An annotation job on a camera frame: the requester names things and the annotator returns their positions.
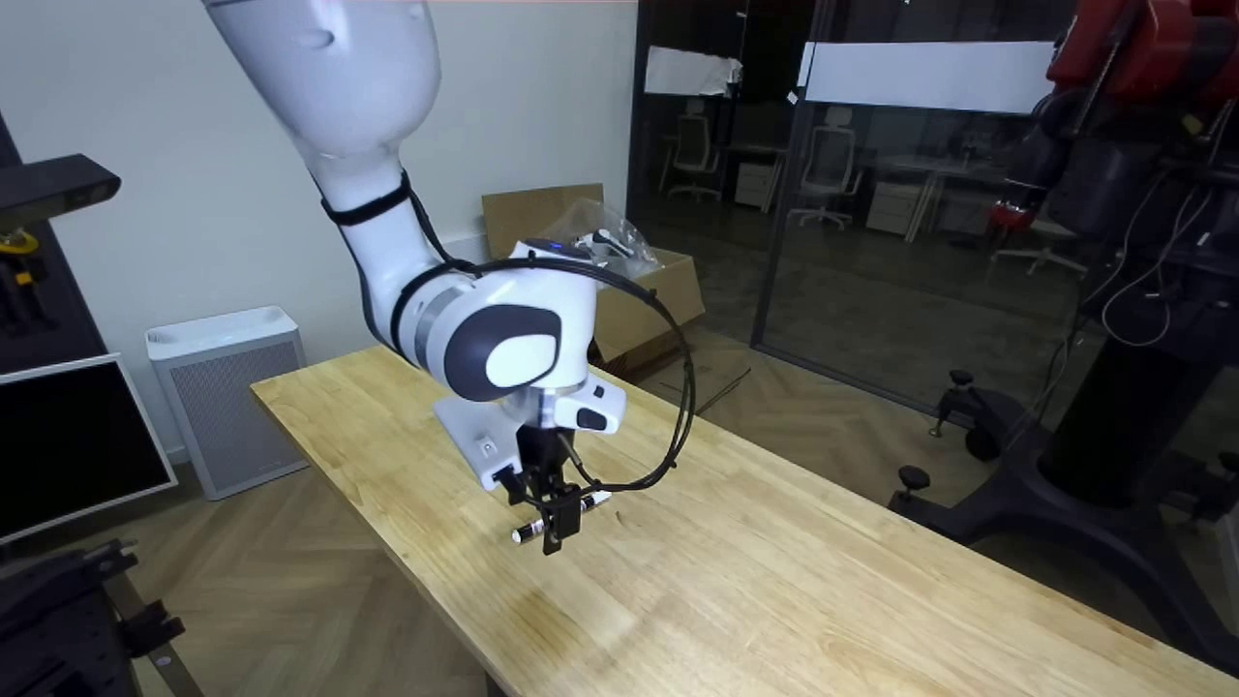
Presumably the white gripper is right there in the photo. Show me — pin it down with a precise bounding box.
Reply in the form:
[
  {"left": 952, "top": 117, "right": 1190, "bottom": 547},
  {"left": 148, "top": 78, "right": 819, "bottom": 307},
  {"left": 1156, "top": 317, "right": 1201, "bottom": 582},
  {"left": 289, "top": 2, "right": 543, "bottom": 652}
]
[{"left": 435, "top": 377, "right": 627, "bottom": 555}]

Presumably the black and white marker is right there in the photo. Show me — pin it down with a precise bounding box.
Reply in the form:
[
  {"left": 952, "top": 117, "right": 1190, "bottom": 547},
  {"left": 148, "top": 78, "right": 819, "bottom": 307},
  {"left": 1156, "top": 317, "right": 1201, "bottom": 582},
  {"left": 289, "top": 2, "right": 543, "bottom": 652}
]
[{"left": 512, "top": 482, "right": 607, "bottom": 555}]

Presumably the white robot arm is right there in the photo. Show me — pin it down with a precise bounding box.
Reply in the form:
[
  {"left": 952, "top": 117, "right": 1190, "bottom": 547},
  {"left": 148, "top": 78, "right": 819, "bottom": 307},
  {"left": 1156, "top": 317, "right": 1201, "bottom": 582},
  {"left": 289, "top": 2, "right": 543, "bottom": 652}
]
[{"left": 203, "top": 0, "right": 627, "bottom": 555}]

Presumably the cardboard box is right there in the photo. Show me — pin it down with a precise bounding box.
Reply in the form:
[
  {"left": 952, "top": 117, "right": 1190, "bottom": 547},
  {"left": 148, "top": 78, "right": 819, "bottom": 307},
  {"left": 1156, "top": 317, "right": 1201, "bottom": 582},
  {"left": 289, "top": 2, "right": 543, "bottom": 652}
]
[{"left": 479, "top": 183, "right": 703, "bottom": 377}]

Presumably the white air purifier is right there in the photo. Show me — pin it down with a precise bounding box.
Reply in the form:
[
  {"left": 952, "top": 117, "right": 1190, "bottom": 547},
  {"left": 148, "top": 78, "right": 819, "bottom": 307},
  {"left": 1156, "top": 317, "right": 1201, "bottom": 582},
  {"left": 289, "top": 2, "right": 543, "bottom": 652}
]
[{"left": 143, "top": 307, "right": 303, "bottom": 498}]

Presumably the white office chair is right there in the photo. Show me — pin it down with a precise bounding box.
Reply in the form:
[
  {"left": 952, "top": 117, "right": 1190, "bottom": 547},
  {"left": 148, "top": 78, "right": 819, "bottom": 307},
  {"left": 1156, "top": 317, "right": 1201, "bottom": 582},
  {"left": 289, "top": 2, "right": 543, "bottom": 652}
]
[{"left": 791, "top": 125, "right": 858, "bottom": 228}]

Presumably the black monitor screen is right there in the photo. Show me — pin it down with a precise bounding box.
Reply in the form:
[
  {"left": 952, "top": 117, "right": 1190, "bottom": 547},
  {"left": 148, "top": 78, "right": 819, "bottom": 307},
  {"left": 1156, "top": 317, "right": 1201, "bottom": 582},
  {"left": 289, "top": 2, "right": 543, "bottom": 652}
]
[{"left": 0, "top": 352, "right": 177, "bottom": 547}]

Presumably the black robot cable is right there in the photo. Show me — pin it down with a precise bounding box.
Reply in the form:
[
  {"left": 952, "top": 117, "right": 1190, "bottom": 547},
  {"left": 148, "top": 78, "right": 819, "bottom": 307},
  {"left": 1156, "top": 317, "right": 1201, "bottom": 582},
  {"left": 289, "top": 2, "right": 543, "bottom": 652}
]
[{"left": 463, "top": 250, "right": 699, "bottom": 494}]

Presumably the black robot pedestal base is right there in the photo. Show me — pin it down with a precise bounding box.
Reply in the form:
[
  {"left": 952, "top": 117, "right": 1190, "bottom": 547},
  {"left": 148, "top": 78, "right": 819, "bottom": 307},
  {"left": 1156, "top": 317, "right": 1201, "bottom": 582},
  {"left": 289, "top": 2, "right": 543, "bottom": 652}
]
[{"left": 892, "top": 84, "right": 1239, "bottom": 670}]

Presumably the red robot on pedestal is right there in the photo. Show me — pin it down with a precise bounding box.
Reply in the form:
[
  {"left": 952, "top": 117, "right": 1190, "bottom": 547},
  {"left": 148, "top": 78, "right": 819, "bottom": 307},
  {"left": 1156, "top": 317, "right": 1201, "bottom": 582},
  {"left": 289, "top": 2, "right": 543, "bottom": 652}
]
[{"left": 1047, "top": 0, "right": 1239, "bottom": 103}]

